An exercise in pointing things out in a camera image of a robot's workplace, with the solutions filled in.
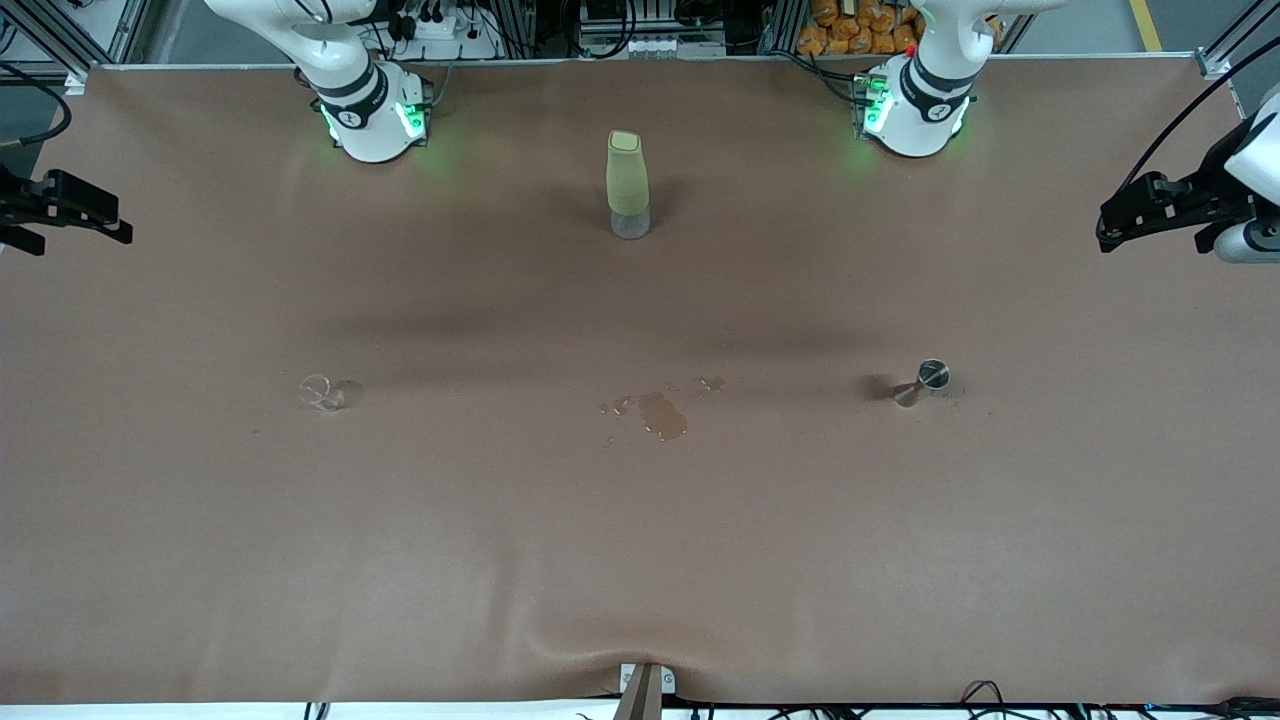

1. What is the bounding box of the metal table clamp bracket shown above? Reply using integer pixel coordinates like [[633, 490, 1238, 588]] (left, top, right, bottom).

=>
[[618, 662, 678, 720]]

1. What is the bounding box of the orange snack bags pile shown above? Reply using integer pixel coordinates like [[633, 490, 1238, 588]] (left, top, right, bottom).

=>
[[797, 0, 1004, 57]]

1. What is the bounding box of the steel double jigger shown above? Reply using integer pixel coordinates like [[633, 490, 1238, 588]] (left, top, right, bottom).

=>
[[893, 360, 952, 409]]

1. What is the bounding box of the green sleeved bottle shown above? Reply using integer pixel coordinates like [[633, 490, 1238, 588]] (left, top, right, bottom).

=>
[[606, 130, 652, 241]]

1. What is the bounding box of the spilled liquid puddle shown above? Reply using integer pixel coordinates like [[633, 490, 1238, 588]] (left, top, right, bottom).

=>
[[598, 375, 728, 443]]

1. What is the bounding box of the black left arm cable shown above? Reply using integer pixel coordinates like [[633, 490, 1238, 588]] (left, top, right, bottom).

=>
[[1115, 35, 1280, 216]]

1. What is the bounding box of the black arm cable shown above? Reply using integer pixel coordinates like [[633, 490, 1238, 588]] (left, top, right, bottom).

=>
[[0, 60, 73, 146], [1115, 35, 1280, 216]]

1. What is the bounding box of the aluminium frame post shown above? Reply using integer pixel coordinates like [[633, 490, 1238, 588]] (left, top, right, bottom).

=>
[[1195, 0, 1280, 81], [0, 0, 151, 76]]

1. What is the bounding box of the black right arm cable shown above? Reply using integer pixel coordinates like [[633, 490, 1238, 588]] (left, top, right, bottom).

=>
[[0, 60, 73, 146]]

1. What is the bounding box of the brown table mat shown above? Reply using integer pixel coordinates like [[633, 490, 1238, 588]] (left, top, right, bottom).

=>
[[0, 55, 1280, 706]]

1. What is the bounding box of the white power strip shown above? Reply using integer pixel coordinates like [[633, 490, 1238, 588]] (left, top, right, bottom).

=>
[[385, 12, 501, 61]]

